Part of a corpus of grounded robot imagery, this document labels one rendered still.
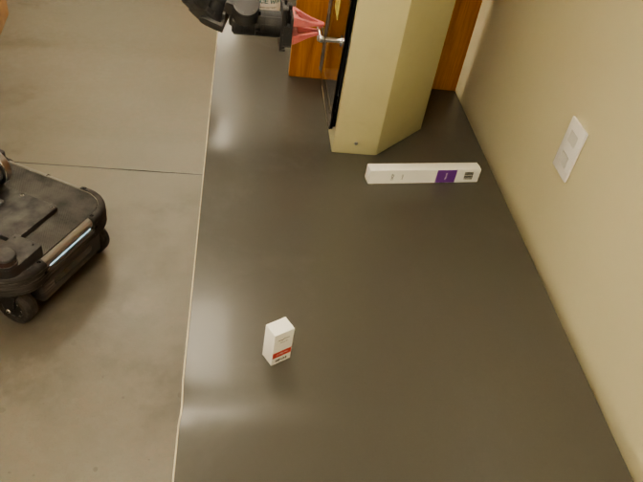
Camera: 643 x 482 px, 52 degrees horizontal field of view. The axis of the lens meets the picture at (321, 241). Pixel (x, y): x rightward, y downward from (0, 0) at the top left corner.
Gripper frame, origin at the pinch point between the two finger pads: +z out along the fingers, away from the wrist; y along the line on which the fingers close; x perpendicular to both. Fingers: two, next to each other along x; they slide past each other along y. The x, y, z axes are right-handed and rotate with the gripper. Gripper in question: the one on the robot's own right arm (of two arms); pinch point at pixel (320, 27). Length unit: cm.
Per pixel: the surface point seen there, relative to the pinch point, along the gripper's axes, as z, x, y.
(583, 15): 48, -22, 16
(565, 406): 36, -84, -26
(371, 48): 9.9, -11.4, 1.2
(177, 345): -34, 6, -120
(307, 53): 1.6, 25.9, -18.7
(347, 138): 8.3, -11.3, -21.7
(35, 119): -108, 144, -119
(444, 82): 42, 25, -24
